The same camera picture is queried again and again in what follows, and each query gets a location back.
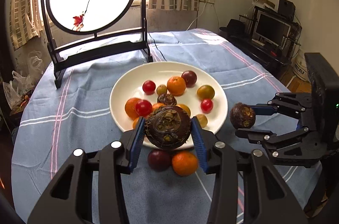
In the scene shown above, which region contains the black hat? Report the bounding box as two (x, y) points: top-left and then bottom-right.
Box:
(219, 19), (245, 35)

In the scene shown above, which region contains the white bucket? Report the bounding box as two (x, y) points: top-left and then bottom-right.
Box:
(293, 50), (308, 81)

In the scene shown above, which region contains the white ceramic plate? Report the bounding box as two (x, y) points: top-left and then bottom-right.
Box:
(109, 62), (228, 136)

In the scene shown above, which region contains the small yellow kumquat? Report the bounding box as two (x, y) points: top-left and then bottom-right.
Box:
(156, 84), (167, 96)

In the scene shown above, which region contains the red cherry tomato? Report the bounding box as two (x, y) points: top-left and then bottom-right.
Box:
(142, 80), (156, 95)

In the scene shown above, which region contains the white plastic bag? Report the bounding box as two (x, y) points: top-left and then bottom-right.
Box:
(3, 50), (44, 109)

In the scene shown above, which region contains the left checkered curtain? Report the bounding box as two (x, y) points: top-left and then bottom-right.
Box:
(9, 0), (42, 50)

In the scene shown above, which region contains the bird painting screen black frame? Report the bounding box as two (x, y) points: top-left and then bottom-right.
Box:
(40, 0), (153, 88)

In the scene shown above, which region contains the green yellow kumquat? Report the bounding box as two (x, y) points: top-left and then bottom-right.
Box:
(196, 85), (215, 100)

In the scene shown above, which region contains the brown water chestnut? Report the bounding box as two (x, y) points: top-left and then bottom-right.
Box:
(144, 105), (191, 150)
(230, 102), (256, 129)

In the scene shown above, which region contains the computer monitor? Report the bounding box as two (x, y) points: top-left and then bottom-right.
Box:
(254, 12), (291, 49)

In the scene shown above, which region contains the blue striped tablecloth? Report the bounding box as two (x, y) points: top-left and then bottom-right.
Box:
(11, 28), (322, 224)

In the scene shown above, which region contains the dark red plum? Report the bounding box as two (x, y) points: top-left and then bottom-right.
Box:
(181, 70), (197, 87)

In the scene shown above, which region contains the large orange mandarin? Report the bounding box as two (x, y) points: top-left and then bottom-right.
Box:
(167, 76), (186, 96)

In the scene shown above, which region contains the white power cable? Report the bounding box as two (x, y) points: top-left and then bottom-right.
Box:
(186, 0), (210, 31)

